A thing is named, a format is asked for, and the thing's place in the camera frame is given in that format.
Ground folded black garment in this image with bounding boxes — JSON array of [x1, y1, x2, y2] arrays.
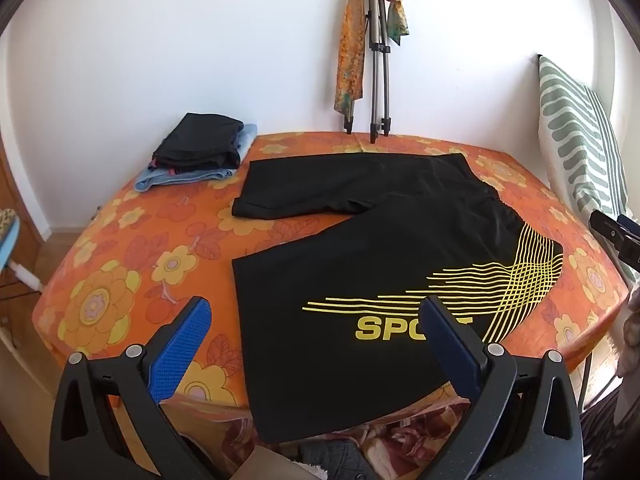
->
[[151, 112, 246, 171]]

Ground orange floral bed sheet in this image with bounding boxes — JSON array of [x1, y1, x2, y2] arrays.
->
[[31, 131, 630, 471]]

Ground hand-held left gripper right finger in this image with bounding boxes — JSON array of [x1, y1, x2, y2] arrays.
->
[[415, 296, 583, 480]]

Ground folded light blue jeans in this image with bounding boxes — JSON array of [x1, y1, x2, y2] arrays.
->
[[135, 122, 258, 192]]

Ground green patterned scarf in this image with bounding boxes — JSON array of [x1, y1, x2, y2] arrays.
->
[[380, 0, 410, 46]]

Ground grey cloth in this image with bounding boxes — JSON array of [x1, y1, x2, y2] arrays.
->
[[299, 439, 373, 480]]

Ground green striped white pillow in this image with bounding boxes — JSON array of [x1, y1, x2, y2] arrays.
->
[[537, 54, 632, 221]]

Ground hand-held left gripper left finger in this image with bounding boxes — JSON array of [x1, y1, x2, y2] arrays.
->
[[48, 296, 221, 480]]

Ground brown floral blanket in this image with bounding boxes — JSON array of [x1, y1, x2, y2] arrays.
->
[[220, 400, 471, 467]]

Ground orange patterned scarf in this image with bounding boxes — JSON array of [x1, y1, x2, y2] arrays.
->
[[334, 0, 368, 116]]

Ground black pants with yellow print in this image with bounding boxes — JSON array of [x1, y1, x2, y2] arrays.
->
[[231, 154, 565, 445]]

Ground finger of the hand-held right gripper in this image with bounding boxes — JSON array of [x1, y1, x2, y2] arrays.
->
[[589, 209, 640, 268]]

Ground light blue chair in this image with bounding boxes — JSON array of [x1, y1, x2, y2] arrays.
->
[[0, 217, 46, 293]]

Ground grey metal tripod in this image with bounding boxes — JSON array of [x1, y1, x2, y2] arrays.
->
[[344, 0, 393, 145]]

